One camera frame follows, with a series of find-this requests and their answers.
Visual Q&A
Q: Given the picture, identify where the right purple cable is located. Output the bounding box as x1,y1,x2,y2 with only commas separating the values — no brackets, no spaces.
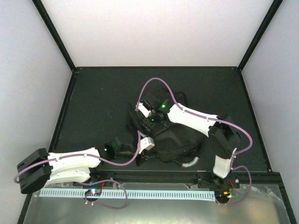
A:
137,77,253,206

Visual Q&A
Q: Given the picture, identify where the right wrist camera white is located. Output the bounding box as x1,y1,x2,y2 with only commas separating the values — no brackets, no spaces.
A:
135,102,151,118

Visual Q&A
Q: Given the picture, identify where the black front rail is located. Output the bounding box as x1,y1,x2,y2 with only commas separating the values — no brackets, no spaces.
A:
88,169,241,187

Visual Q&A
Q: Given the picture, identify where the black student bag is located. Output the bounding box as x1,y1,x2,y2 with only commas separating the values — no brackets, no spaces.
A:
126,88,205,168

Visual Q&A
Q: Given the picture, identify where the black frame post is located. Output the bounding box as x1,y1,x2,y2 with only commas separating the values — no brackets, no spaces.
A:
238,0,283,71
32,0,76,71

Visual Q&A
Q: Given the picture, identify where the right black frame post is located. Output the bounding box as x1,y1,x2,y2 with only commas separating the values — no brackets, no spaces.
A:
238,0,283,71

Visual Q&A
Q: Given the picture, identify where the left black frame post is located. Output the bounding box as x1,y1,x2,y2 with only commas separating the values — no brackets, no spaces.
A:
32,0,76,71

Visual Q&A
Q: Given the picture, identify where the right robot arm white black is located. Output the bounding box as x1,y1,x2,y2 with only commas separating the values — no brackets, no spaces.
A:
132,93,241,188

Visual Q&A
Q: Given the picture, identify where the light blue slotted cable duct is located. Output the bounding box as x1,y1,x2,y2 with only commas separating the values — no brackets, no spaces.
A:
39,188,215,202

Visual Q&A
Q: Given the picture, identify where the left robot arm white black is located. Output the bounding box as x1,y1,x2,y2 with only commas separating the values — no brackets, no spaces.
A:
14,136,155,194

